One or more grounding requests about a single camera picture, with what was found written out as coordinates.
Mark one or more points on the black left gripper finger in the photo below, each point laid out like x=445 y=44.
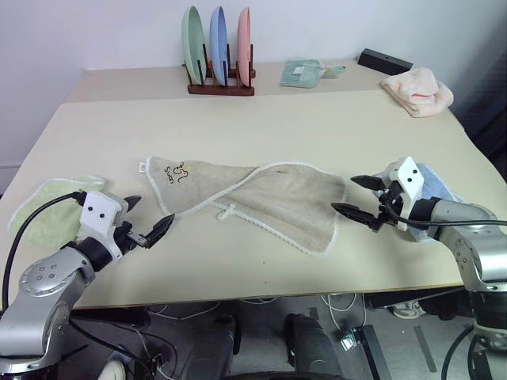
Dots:
x=160 y=230
x=131 y=202

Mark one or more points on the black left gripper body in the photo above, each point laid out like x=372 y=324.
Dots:
x=127 y=238

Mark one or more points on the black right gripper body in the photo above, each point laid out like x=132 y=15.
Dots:
x=392 y=198

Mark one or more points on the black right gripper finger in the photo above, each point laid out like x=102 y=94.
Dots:
x=370 y=182
x=356 y=214

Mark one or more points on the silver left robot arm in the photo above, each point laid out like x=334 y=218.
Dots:
x=43 y=285

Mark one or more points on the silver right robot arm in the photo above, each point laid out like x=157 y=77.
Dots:
x=479 y=253

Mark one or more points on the light blue cloth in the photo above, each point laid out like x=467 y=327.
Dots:
x=433 y=182

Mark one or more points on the beige towel with white trim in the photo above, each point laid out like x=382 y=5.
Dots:
x=277 y=198

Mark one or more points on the light green cloth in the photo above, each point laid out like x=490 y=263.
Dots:
x=43 y=215

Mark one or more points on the pink fluffy towel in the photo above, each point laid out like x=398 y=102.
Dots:
x=416 y=89

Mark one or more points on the teal cloth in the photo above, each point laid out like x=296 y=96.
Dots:
x=299 y=73

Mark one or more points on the white sneaker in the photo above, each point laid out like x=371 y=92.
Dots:
x=408 y=309

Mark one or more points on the black rectangular box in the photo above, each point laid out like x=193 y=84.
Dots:
x=384 y=61

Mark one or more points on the dark rounded shape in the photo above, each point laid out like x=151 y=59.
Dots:
x=206 y=348
x=313 y=344

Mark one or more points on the white round wheel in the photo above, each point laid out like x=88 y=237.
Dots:
x=113 y=370

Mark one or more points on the black metal stand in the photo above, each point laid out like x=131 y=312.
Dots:
x=370 y=348

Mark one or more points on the dark wooden plate rack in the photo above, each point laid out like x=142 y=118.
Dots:
x=222 y=90

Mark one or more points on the green plate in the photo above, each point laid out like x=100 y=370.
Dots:
x=192 y=43

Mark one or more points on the blue plate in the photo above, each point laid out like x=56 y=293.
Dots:
x=218 y=43

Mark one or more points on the pink plate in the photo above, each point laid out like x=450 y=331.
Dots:
x=244 y=47

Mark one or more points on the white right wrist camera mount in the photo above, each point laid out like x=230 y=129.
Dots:
x=410 y=178

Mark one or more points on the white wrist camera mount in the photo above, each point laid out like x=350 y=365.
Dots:
x=101 y=211
x=410 y=178

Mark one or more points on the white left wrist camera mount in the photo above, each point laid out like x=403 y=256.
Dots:
x=101 y=211

